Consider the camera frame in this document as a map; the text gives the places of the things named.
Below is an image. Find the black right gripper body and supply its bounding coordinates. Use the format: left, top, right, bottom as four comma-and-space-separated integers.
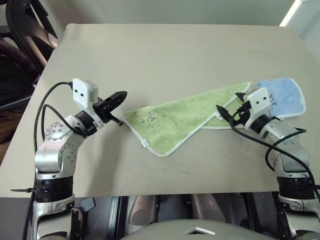
231, 100, 251, 125

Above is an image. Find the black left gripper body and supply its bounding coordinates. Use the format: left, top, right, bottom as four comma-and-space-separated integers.
93, 96, 118, 125

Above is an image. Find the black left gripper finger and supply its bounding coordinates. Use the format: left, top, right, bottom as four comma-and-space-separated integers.
109, 112, 124, 127
107, 90, 129, 109

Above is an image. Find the blue terry towel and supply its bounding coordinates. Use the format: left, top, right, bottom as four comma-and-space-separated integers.
255, 77, 307, 120

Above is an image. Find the green terry towel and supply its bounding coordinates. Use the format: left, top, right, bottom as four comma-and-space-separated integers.
122, 81, 252, 158

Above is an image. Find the small grey plastic block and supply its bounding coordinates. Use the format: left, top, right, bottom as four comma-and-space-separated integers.
81, 197, 96, 211

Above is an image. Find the brown rounded shape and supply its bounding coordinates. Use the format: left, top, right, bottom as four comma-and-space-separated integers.
191, 193, 226, 224
127, 194, 161, 226

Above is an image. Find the white cabinet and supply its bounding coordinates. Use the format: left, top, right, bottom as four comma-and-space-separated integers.
278, 0, 320, 65

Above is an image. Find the black zip tie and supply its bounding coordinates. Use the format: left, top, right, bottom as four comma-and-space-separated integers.
10, 187, 38, 194

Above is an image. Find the black chair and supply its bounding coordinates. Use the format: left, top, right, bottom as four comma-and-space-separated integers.
4, 0, 61, 69

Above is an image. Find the grey robot torso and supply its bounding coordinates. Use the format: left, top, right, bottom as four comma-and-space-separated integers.
124, 219, 285, 240

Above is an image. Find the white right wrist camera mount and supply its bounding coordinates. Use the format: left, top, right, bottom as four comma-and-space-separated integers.
243, 86, 273, 130

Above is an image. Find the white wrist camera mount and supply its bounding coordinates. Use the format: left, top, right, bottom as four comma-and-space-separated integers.
243, 86, 273, 130
70, 78, 105, 129

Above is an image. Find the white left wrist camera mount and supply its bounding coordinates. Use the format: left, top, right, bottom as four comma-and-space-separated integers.
70, 78, 105, 129

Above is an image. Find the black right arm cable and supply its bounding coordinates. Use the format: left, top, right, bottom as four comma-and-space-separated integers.
229, 109, 320, 201

